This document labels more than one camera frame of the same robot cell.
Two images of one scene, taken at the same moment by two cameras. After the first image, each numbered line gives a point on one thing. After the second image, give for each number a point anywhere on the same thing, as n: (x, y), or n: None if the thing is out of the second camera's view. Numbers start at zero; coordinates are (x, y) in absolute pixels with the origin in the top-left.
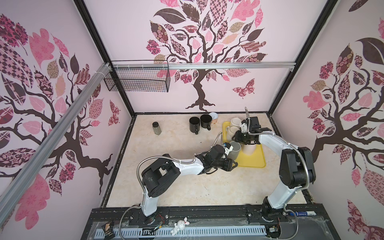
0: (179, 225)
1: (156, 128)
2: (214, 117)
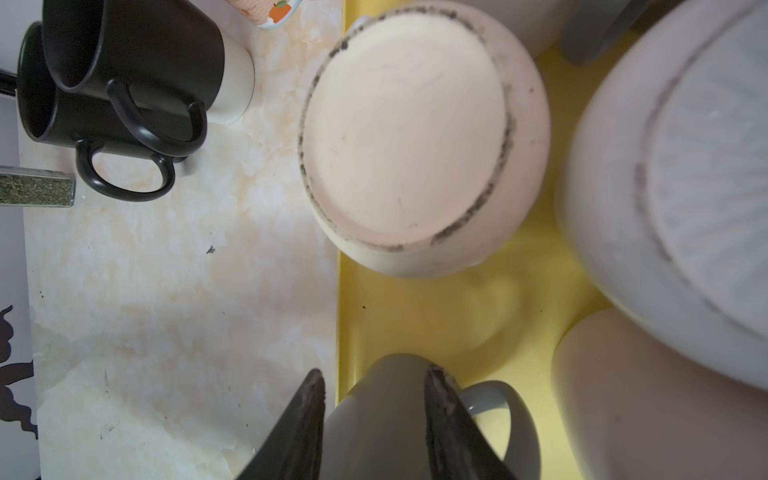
0: None
1: (31, 187)
2: (266, 14)
